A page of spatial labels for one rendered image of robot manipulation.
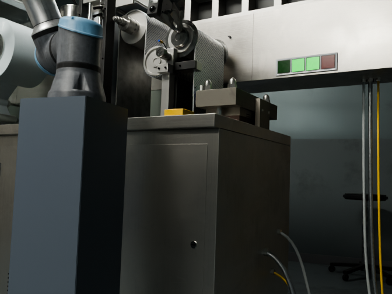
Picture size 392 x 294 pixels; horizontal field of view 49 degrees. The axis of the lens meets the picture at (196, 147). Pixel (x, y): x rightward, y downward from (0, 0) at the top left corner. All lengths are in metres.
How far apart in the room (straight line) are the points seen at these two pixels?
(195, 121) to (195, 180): 0.17
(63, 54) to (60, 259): 0.51
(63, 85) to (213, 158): 0.46
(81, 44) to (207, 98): 0.55
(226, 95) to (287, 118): 2.57
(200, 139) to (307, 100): 2.85
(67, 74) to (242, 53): 0.98
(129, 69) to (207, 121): 0.78
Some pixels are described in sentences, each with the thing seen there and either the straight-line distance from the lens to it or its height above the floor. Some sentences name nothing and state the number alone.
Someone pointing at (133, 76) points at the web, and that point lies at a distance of 1.95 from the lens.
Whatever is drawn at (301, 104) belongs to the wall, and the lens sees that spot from 4.05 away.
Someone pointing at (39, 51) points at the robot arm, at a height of 1.06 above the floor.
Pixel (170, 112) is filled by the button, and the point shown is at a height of 0.91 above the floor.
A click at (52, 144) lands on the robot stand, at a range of 1.09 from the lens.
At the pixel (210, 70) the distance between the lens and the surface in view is 1.75.
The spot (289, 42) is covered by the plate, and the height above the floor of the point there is 1.29.
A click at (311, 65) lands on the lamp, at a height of 1.18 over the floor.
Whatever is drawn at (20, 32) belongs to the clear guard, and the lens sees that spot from 2.40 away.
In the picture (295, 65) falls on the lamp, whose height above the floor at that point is 1.19.
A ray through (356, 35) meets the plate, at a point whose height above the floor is 1.28.
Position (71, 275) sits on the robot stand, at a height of 0.48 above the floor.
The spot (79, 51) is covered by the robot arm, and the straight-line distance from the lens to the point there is 1.16.
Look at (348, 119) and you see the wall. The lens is 3.99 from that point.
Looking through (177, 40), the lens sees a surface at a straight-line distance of 1.69.
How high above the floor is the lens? 0.71
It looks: 4 degrees up
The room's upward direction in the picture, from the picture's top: 2 degrees clockwise
